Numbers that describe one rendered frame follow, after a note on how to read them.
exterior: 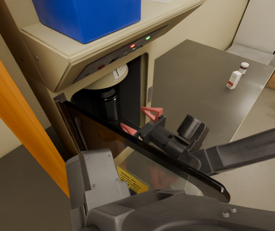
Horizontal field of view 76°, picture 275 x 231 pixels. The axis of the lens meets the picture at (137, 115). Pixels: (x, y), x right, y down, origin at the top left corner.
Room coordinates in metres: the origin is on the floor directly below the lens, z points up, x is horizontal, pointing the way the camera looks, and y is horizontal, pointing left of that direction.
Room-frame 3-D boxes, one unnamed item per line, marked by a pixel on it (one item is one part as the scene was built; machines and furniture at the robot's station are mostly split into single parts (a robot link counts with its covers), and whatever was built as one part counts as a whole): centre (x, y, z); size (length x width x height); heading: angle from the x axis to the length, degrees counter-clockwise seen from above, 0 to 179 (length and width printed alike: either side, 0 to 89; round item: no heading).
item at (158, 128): (0.31, -0.07, 1.18); 0.10 x 0.07 x 0.07; 137
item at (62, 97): (0.25, 0.14, 1.19); 0.03 x 0.02 x 0.39; 139
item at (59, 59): (0.32, 0.01, 1.46); 0.32 x 0.11 x 0.10; 139
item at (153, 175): (0.15, 0.01, 1.19); 0.30 x 0.01 x 0.40; 56
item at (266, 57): (2.45, -1.68, 0.17); 0.60 x 0.42 x 0.33; 47
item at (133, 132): (0.33, 0.01, 1.18); 0.09 x 0.07 x 0.07; 47
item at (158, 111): (0.38, -0.04, 1.18); 0.09 x 0.07 x 0.07; 47
